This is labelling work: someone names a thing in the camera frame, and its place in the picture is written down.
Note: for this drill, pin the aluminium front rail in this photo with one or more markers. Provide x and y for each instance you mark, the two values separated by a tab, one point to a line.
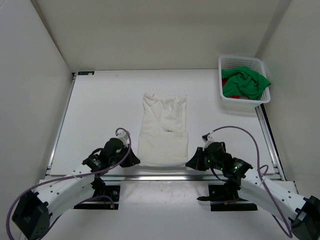
160	178

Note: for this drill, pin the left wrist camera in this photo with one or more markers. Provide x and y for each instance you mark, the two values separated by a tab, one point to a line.
123	136

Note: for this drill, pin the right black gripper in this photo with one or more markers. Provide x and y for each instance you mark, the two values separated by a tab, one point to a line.
196	162

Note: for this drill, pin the white t shirt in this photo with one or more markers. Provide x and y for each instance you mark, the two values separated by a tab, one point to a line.
163	138

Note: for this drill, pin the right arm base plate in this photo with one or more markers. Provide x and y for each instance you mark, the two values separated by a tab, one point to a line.
225	198

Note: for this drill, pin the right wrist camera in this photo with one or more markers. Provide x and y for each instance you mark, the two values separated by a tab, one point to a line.
208	139

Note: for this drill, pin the red t shirt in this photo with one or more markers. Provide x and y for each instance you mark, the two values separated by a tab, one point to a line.
224	81

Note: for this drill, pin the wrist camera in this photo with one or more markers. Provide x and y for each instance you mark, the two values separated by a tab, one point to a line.
123	136
208	139

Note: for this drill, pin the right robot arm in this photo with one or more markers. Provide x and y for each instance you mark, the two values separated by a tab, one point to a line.
300	212

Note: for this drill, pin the blue table label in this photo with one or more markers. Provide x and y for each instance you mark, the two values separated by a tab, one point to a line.
86	73

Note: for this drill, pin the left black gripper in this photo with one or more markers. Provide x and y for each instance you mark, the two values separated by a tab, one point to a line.
131	159

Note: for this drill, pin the white plastic basket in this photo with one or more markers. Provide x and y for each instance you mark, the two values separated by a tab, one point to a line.
227	62

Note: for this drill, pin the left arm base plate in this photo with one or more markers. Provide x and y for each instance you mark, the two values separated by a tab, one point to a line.
105	197

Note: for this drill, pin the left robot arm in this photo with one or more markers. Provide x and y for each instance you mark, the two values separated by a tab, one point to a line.
39	208

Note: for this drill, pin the green t shirt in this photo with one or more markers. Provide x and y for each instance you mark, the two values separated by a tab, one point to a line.
243	81

